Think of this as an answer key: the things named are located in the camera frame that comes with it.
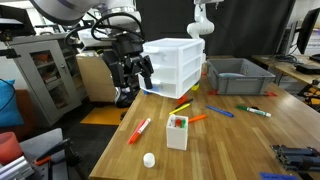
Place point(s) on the black pen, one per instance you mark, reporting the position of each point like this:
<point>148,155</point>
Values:
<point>184,103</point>

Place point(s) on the wooden desk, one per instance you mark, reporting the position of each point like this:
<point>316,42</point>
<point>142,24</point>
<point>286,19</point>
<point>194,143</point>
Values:
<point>286,68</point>

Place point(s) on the white plastic three-drawer unit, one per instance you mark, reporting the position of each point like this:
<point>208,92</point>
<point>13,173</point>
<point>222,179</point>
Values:
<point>186,60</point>

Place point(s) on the light grey plastic tote bin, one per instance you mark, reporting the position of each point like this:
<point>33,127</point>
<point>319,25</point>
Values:
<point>240,85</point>

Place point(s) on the orange marker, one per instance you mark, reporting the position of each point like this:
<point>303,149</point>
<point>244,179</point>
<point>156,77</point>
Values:
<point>197,118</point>

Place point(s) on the pale blue plate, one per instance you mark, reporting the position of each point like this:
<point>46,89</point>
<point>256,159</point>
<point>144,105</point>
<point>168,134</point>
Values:
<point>231,75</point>

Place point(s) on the yellow marker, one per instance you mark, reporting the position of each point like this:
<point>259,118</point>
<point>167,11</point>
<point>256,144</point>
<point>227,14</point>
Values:
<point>180,109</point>

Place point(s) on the black metal bars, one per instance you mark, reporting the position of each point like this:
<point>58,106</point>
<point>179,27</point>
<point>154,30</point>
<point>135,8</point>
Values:
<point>296,156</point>

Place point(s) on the pink bucket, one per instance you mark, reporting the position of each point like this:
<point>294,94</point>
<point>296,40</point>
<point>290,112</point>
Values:
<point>9,148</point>

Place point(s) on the yellow and black items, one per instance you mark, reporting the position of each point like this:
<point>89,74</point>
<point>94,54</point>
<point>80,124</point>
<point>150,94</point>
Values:
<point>311,93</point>

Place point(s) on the white and red marker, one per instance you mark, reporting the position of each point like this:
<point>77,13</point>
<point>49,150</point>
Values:
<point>144,126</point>

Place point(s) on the green and white marker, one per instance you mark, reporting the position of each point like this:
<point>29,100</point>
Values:
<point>258,112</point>

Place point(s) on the aluminium bar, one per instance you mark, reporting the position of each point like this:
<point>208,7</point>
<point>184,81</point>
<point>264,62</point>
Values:
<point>15,170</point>

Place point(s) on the green capped marker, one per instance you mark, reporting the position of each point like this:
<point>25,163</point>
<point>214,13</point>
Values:
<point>183,124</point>

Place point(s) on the white round bottle cap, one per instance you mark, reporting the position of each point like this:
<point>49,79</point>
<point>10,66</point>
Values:
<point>149,160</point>

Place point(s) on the red capped marker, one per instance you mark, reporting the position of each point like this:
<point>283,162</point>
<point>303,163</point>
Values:
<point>179,122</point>

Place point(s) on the blue cushion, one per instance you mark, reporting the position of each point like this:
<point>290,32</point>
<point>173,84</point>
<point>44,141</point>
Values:
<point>10,106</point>

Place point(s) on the red-orange block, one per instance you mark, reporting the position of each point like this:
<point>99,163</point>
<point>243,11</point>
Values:
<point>182,100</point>

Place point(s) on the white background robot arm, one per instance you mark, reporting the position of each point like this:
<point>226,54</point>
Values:
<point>200,28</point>

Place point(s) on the black flat device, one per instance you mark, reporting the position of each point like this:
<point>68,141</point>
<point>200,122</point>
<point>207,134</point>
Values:
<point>308,69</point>

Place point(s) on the blue card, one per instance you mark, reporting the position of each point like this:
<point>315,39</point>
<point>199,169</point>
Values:
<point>276,176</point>

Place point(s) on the black computer monitor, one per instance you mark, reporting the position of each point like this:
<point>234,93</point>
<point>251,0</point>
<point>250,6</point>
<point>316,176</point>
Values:
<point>308,30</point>

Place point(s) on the white and blue marker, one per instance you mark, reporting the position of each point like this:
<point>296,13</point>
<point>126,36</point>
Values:
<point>172,121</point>

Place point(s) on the orange floor mat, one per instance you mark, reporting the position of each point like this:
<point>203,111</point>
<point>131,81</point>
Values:
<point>100,116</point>

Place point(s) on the yellow block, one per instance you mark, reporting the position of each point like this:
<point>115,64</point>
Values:
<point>195,87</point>

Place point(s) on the white square pen holder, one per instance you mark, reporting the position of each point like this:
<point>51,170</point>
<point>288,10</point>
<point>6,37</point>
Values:
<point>176,138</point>

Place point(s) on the tan box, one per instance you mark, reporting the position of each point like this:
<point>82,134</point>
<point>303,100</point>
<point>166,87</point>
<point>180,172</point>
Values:
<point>93,76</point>

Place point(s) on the grey cabinet with glass door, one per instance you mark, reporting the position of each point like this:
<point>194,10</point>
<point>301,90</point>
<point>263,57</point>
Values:
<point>26,86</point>

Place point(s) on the red tape piece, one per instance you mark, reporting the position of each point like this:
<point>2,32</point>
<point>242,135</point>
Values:
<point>213,92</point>
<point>270,94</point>

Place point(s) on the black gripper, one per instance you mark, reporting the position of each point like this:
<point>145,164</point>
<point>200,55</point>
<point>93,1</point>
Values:
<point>126,50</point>

